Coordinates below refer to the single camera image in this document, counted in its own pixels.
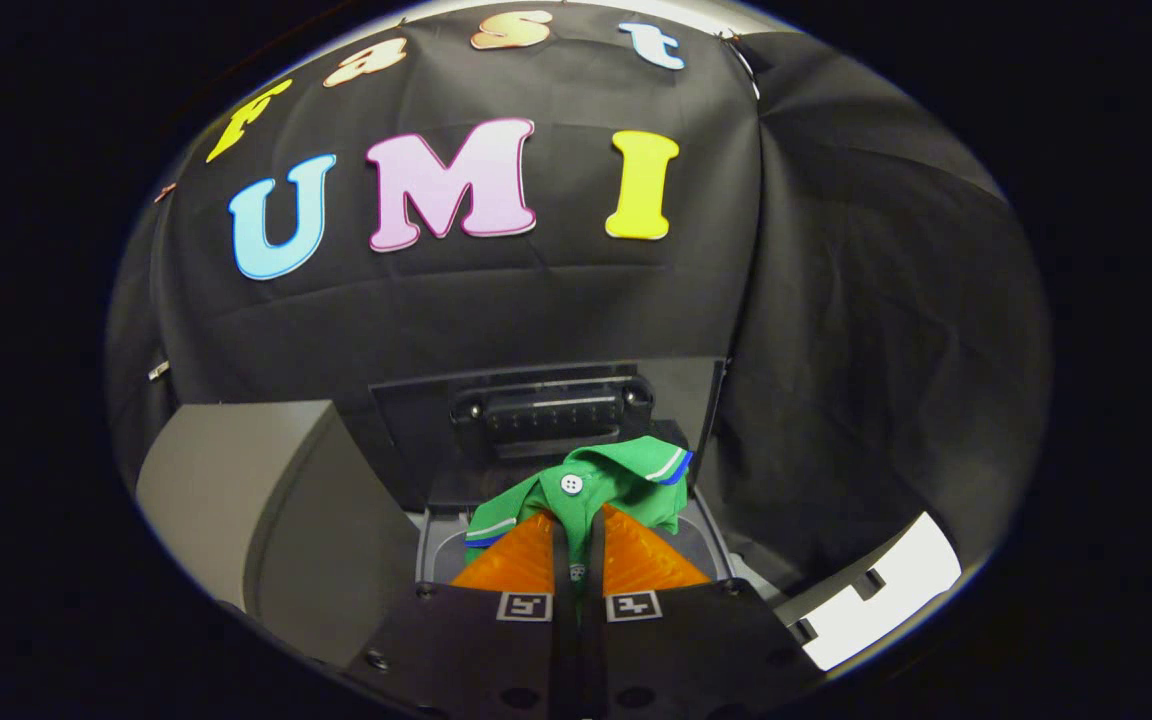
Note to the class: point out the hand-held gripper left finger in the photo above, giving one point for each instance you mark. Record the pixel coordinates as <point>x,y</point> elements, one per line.
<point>562,620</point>

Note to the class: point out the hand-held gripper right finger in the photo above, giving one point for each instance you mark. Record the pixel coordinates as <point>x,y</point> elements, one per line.
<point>596,620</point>

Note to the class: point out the green polo shirt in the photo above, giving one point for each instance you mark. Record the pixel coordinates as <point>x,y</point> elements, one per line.
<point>626,480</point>

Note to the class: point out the white panel with black marks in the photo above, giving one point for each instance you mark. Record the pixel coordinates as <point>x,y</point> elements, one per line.
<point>886,590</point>

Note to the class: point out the grey cabinet table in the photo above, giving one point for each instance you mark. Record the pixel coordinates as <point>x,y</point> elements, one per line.
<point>266,500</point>

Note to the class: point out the black backdrop cloth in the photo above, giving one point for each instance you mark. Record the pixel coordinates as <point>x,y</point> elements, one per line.
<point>836,350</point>

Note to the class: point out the silver clip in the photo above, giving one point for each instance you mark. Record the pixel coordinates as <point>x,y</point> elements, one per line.
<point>158,370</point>

